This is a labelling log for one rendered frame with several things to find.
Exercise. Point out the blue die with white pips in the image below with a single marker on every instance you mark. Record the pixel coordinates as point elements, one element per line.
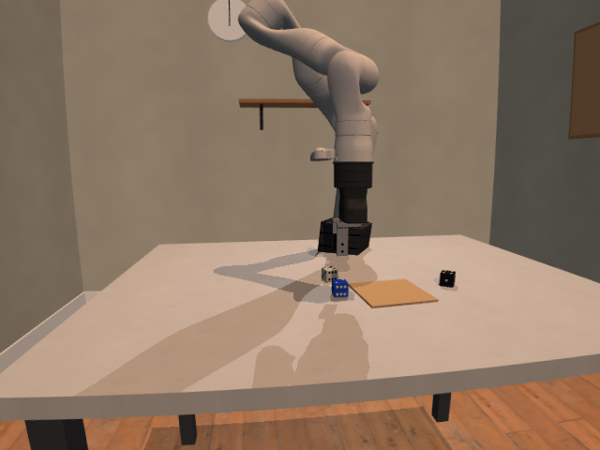
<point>340,287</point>

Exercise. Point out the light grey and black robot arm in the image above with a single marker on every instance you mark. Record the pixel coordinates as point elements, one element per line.
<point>337,95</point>

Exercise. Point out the orange square mat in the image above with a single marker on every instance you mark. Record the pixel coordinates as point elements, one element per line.
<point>389,293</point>

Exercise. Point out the beige die with black pips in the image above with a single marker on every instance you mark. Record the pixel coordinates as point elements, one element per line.
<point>329,273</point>

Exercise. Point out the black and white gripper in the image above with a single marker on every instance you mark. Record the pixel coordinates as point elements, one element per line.
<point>352,156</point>

